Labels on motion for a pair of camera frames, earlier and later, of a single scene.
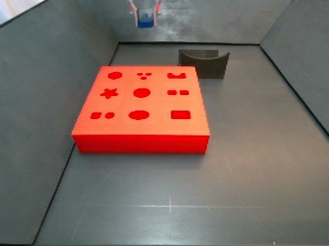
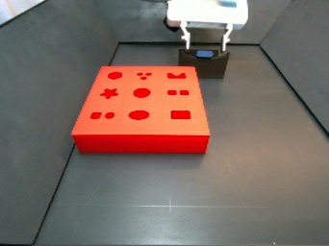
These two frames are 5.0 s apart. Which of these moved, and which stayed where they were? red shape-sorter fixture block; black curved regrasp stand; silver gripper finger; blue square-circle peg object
Moved: silver gripper finger; blue square-circle peg object
Stayed: red shape-sorter fixture block; black curved regrasp stand
